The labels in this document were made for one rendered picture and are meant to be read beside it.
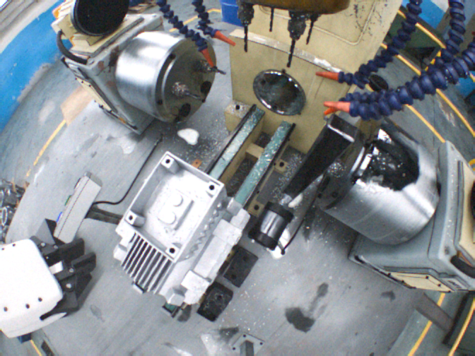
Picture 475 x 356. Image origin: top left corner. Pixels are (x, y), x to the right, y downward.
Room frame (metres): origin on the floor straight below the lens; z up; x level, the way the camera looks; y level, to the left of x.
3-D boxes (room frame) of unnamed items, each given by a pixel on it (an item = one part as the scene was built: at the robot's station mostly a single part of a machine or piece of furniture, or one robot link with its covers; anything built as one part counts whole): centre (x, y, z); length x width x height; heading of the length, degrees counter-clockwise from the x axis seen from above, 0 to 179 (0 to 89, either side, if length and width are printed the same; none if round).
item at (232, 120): (0.39, -0.02, 0.86); 0.07 x 0.06 x 0.12; 54
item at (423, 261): (-0.08, -0.55, 0.99); 0.35 x 0.31 x 0.37; 54
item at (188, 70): (0.48, 0.22, 1.04); 0.37 x 0.25 x 0.25; 54
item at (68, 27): (0.62, 0.47, 1.16); 0.33 x 0.26 x 0.42; 54
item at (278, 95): (0.34, -0.12, 1.02); 0.15 x 0.02 x 0.15; 54
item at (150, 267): (0.02, 0.12, 1.01); 0.20 x 0.19 x 0.19; 145
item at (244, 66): (0.39, -0.16, 0.97); 0.30 x 0.11 x 0.34; 54
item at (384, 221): (0.07, -0.33, 1.04); 0.41 x 0.25 x 0.25; 54
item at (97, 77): (0.62, 0.41, 0.99); 0.35 x 0.31 x 0.37; 54
